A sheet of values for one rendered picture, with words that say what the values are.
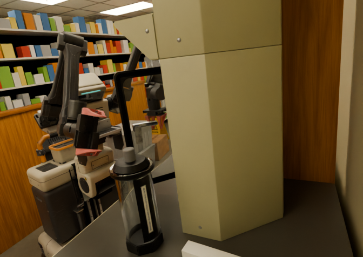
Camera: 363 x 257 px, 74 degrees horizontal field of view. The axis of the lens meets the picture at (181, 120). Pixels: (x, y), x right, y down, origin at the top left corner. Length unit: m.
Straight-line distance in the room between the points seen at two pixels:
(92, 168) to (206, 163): 1.09
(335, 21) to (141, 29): 0.56
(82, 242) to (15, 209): 1.92
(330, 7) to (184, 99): 0.52
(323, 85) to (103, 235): 0.80
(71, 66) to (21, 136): 1.64
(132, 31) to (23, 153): 2.14
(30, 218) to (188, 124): 2.37
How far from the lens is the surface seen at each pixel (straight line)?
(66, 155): 1.83
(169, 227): 0.76
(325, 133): 0.91
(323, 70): 0.87
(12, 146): 2.56
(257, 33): 0.59
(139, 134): 0.79
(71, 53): 1.06
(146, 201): 0.62
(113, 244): 0.76
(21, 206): 2.71
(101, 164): 1.61
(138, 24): 0.60
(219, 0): 0.55
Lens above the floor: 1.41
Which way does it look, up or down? 14 degrees down
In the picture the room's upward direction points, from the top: 7 degrees counter-clockwise
